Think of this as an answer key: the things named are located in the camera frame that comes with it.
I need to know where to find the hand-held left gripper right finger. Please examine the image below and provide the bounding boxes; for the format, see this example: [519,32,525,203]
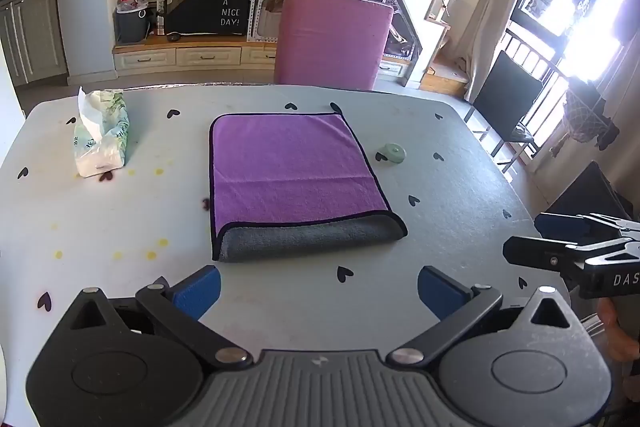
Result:
[386,265,577,368]

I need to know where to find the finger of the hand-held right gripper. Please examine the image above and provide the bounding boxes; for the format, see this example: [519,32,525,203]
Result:
[502,235,640,271]
[533,212,640,244]

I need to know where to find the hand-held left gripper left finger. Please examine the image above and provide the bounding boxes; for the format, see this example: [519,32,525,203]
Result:
[62,266,254,370]

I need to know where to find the purple and grey towel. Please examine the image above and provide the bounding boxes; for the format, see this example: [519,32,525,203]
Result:
[209,103,408,264]

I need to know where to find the person's right hand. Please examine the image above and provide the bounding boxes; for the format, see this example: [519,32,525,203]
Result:
[597,295,640,360]

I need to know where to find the white heart-print tablecloth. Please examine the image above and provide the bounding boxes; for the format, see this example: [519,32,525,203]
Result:
[0,83,591,427]

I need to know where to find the clothes on drying rack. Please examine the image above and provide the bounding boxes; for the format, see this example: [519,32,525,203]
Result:
[550,77,621,152]

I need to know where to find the black chair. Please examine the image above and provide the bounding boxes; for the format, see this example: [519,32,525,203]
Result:
[465,52,543,172]

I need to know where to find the green round tape roll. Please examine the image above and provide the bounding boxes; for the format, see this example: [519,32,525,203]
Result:
[376,142,407,165]

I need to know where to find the green tissue pack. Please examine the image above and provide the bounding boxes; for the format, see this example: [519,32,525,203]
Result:
[73,87,131,179]

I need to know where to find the wooden staircase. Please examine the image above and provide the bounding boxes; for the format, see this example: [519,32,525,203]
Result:
[385,0,473,95]

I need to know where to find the beige curtain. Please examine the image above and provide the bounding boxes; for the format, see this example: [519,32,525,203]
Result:
[462,0,556,105]

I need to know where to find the cream drawer cabinet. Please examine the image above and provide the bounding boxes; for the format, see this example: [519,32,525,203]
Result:
[112,42,278,70]

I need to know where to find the pink padded chair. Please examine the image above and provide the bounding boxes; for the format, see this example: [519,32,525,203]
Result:
[273,0,396,92]

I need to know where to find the grey waste bin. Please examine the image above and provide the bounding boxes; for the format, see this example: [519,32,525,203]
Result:
[114,4,152,44]

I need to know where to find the black lettered cloth cover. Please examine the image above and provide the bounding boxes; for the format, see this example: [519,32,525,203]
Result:
[165,0,249,36]

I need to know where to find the white tall cabinet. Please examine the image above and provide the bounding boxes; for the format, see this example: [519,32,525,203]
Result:
[0,0,68,88]

